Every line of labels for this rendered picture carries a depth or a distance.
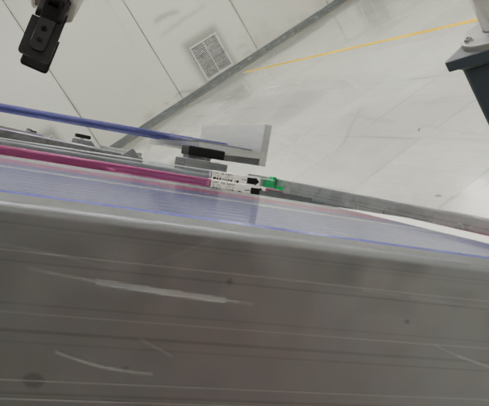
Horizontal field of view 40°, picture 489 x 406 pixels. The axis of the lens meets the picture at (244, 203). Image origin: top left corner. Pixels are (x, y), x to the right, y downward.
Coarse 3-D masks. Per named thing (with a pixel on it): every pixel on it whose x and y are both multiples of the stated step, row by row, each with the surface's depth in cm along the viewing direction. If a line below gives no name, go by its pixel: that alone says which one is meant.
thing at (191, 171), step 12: (0, 144) 70; (12, 144) 71; (24, 144) 71; (36, 144) 71; (84, 156) 73; (96, 156) 73; (108, 156) 74; (120, 156) 74; (156, 168) 75; (168, 168) 76; (180, 168) 76; (192, 168) 77; (264, 180) 79
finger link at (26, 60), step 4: (56, 24) 77; (56, 44) 76; (56, 48) 76; (24, 56) 75; (28, 56) 75; (52, 56) 76; (20, 60) 75; (24, 60) 75; (28, 60) 75; (32, 60) 75; (36, 60) 75; (24, 64) 75; (28, 64) 75; (32, 64) 75; (36, 64) 75; (40, 64) 75; (44, 64) 75; (48, 64) 75; (36, 68) 75; (40, 68) 75; (44, 68) 75; (48, 68) 76; (44, 72) 76
